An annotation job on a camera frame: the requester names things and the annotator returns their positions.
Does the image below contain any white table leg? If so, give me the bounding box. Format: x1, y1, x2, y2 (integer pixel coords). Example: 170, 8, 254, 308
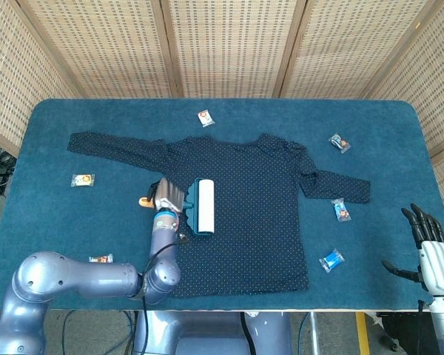
309, 311, 317, 355

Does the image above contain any woven wooden folding screen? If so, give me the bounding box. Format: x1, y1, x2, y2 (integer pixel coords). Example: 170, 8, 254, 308
0, 0, 444, 237

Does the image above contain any yellow candy packet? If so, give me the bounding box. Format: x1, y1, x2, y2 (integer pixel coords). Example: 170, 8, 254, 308
70, 173, 96, 188

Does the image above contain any lint roller with teal handle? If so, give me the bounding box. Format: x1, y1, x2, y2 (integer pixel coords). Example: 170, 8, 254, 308
138, 177, 216, 237

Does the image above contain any black chair base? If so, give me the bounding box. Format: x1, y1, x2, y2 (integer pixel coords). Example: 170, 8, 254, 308
375, 311, 430, 352

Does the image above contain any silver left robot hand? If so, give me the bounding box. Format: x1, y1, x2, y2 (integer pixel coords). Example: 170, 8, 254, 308
147, 177, 188, 215

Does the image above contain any blue orange candy packet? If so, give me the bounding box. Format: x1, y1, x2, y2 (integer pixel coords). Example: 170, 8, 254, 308
331, 197, 352, 223

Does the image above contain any clear dark candy packet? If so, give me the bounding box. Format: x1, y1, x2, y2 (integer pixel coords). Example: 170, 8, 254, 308
328, 132, 352, 154

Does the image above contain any black equipment beside table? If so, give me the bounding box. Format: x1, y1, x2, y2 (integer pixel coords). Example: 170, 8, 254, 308
0, 146, 18, 195

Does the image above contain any navy polka dot shirt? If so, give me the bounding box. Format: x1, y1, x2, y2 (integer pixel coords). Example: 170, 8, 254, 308
66, 132, 373, 300

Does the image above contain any white red candy packet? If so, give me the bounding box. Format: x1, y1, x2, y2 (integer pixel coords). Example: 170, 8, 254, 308
197, 109, 215, 129

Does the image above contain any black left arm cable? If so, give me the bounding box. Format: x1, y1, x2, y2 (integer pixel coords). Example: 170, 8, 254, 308
142, 232, 189, 355

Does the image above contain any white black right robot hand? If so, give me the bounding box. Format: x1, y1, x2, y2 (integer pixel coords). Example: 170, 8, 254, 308
380, 203, 444, 297

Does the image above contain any teal plush table cloth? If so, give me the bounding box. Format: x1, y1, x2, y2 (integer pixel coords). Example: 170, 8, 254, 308
0, 98, 444, 311

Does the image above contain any blue white candy packet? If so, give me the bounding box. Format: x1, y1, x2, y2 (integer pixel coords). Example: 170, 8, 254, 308
318, 248, 346, 274

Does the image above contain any blue-grey robot torso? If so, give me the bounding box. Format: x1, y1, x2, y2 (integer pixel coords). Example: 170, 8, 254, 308
132, 310, 293, 355

